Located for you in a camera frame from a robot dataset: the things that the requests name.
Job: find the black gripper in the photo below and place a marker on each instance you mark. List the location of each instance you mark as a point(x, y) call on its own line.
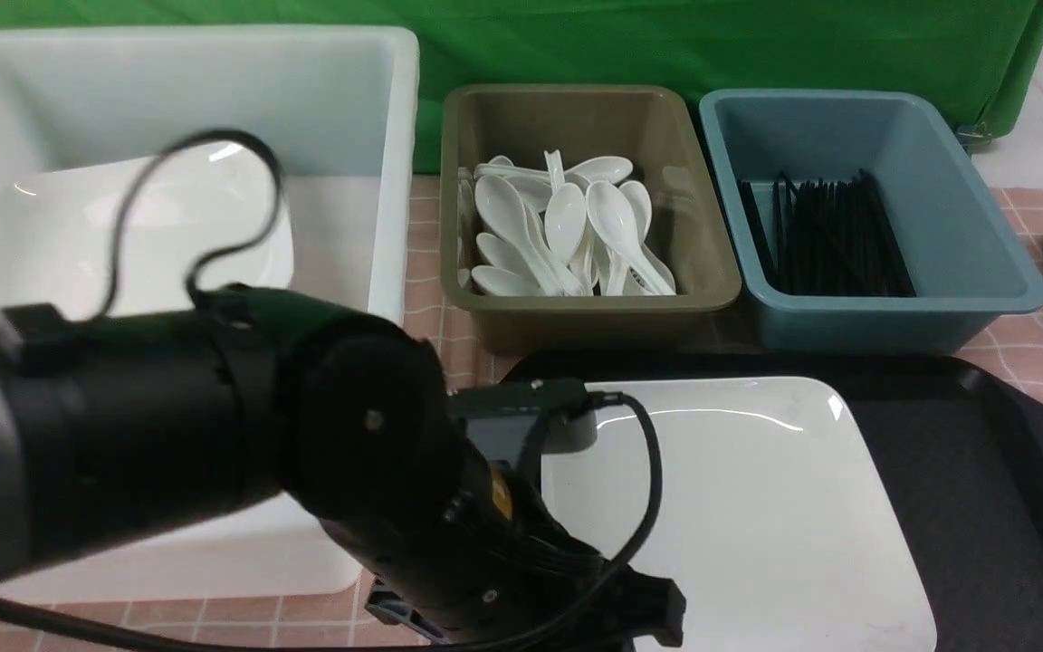
point(457, 528)

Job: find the large white square plate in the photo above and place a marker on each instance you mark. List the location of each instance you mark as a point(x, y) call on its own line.
point(774, 521)

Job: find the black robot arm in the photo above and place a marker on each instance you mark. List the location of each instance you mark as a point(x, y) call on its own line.
point(113, 430)

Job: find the white spoons in bin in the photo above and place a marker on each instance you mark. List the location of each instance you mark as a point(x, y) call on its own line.
point(560, 231)

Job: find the olive plastic spoon bin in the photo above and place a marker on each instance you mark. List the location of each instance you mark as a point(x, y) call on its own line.
point(650, 126)

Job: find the black chopsticks in bin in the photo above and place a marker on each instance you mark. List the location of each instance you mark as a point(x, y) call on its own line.
point(826, 238)

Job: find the large white plastic tub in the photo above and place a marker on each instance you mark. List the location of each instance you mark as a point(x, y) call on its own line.
point(338, 106)

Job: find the blue plastic chopstick bin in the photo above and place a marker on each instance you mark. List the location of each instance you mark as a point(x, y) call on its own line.
point(967, 264)

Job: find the black serving tray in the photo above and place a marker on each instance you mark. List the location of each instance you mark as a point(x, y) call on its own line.
point(961, 455)

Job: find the green cloth backdrop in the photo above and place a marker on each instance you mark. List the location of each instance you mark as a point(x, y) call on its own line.
point(972, 60)

